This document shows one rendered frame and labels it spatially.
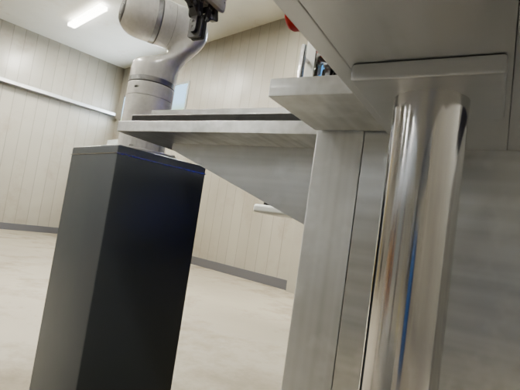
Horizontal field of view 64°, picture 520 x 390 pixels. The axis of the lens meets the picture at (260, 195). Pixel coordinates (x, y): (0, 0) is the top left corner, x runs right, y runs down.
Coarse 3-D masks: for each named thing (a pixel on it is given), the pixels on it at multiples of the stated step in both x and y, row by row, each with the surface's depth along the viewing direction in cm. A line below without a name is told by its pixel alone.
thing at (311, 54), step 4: (308, 44) 175; (308, 48) 175; (312, 48) 174; (308, 52) 174; (312, 52) 173; (308, 56) 174; (312, 56) 173; (312, 60) 173; (308, 64) 173; (312, 64) 172; (304, 68) 175; (308, 68) 173; (312, 68) 172; (304, 72) 174; (308, 72) 173; (312, 72) 172; (304, 76) 174; (308, 76) 173; (312, 76) 172
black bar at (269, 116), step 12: (132, 120) 79; (144, 120) 77; (156, 120) 76; (168, 120) 74; (180, 120) 73; (192, 120) 71; (204, 120) 70; (216, 120) 69; (228, 120) 68; (240, 120) 66; (252, 120) 65; (264, 120) 64; (276, 120) 63; (288, 120) 62; (300, 120) 61
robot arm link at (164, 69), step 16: (176, 16) 107; (160, 32) 107; (176, 32) 108; (176, 48) 109; (192, 48) 110; (144, 64) 105; (160, 64) 105; (176, 64) 109; (128, 80) 107; (160, 80) 105
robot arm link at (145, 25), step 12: (132, 0) 103; (144, 0) 103; (156, 0) 105; (120, 12) 105; (132, 12) 103; (144, 12) 103; (156, 12) 105; (120, 24) 107; (132, 24) 104; (144, 24) 105; (156, 24) 106; (132, 36) 109; (144, 36) 108; (156, 36) 108
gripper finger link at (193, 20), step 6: (192, 0) 82; (192, 6) 84; (192, 12) 84; (192, 18) 84; (198, 18) 84; (192, 24) 84; (198, 24) 84; (192, 30) 83; (198, 30) 84; (192, 36) 84; (198, 36) 84
